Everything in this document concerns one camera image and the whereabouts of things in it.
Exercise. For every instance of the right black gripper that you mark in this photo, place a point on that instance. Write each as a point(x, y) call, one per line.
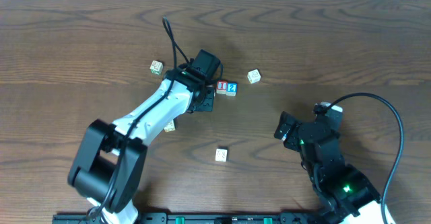
point(284, 130)

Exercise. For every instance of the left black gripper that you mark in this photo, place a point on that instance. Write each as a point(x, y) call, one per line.
point(206, 103)

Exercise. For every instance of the red letter I block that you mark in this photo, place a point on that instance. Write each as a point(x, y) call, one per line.
point(221, 87)

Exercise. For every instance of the blue number 2 block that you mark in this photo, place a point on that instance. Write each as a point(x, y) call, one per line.
point(231, 89)

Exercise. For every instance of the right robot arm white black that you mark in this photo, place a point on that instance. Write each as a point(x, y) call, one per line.
point(347, 194)

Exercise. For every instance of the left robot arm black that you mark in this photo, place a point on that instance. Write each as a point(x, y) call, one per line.
point(108, 165)

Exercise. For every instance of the yellow picture wooden block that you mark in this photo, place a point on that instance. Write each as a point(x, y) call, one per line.
point(170, 126)

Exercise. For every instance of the yellow edged picture block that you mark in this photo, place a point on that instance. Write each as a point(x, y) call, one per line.
point(254, 76)

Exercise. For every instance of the green picture wooden block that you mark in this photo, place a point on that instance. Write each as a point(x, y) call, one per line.
point(156, 67)

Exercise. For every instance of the plain picture wooden block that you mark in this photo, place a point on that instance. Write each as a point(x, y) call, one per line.
point(221, 155)

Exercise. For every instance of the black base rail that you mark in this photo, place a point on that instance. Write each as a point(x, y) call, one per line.
point(283, 218)

